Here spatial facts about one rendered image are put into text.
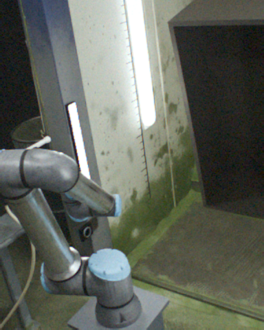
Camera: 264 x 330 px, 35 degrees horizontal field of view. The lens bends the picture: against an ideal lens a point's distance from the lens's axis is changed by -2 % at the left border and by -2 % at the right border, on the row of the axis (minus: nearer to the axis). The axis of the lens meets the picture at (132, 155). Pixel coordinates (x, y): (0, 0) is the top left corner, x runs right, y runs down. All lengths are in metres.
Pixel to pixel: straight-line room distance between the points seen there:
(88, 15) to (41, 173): 1.36
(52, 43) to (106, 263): 1.13
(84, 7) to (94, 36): 0.17
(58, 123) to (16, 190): 1.09
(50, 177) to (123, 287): 0.60
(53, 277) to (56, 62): 1.09
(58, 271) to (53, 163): 0.53
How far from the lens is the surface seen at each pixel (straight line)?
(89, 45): 2.40
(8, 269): 2.49
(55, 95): 2.27
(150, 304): 1.82
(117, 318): 1.72
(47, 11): 2.18
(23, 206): 1.34
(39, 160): 1.21
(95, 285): 1.64
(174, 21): 2.07
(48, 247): 1.50
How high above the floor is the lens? 1.91
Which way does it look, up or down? 24 degrees down
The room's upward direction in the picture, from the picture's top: 8 degrees counter-clockwise
